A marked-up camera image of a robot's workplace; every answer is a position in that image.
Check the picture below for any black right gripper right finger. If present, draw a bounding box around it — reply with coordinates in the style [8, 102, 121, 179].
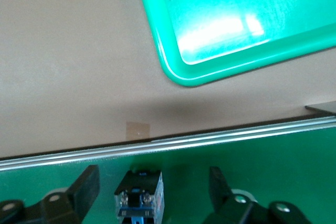
[202, 166, 316, 224]

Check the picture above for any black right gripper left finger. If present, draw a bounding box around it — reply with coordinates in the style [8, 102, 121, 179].
[0, 165, 100, 224]

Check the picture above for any green mushroom push button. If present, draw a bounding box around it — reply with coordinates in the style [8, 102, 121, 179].
[114, 165, 165, 224]

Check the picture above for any green conveyor belt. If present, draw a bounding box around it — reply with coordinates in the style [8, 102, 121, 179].
[0, 104, 336, 224]

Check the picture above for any green plastic tray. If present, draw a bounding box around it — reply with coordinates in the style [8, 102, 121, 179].
[134, 0, 336, 88]

